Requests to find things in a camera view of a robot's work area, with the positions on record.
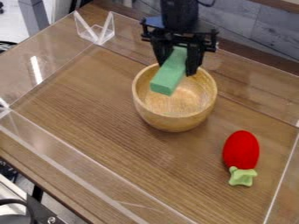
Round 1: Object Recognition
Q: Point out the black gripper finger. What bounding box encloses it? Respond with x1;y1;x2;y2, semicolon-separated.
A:
151;37;174;66
186;41;211;76

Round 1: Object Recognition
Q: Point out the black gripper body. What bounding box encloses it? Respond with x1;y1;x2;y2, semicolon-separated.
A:
140;0;219;52

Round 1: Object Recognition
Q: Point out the green foam stick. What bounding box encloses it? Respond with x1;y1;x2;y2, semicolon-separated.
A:
150;47;187;96

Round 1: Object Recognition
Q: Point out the brown wooden bowl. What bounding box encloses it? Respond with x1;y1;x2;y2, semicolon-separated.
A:
132;64;218;132

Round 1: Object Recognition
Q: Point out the red plush strawberry toy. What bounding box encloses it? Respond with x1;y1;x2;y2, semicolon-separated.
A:
222;130;259;186

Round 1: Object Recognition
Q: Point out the grey metal post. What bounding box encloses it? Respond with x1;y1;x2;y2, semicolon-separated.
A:
18;0;50;36

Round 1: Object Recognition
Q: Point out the black clamp with cable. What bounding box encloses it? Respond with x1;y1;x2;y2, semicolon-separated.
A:
0;198;68;224

